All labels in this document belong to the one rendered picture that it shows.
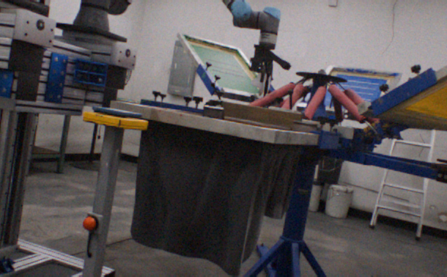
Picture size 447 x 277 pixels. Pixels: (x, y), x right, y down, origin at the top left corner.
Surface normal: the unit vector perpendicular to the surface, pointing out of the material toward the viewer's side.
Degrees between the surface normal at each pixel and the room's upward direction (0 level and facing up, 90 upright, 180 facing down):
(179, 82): 90
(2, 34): 90
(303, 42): 90
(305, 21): 90
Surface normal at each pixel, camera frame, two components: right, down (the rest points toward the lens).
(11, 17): -0.35, -0.01
